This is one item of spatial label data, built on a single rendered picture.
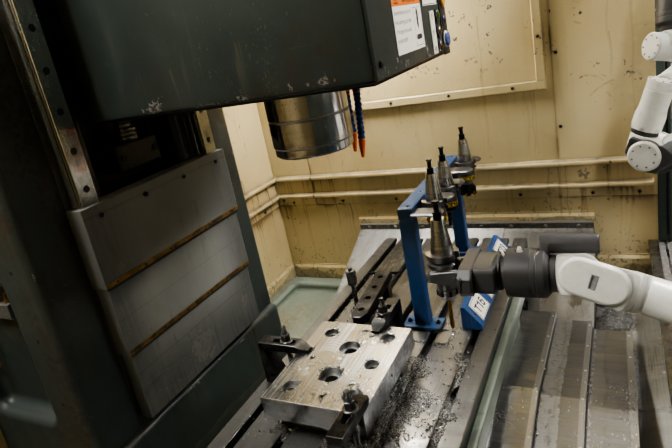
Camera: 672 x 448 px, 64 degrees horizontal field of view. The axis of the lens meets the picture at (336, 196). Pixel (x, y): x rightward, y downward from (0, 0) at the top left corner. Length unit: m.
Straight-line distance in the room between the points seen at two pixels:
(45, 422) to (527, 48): 1.71
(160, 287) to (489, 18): 1.32
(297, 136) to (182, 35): 0.27
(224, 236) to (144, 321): 0.34
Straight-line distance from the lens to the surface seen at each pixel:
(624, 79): 1.94
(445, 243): 1.03
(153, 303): 1.34
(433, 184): 1.32
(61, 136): 1.19
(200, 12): 1.01
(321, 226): 2.38
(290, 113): 0.99
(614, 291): 0.97
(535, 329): 1.72
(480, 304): 1.45
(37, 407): 1.52
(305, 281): 2.48
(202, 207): 1.44
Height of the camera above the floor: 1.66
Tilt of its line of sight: 17 degrees down
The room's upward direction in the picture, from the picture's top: 11 degrees counter-clockwise
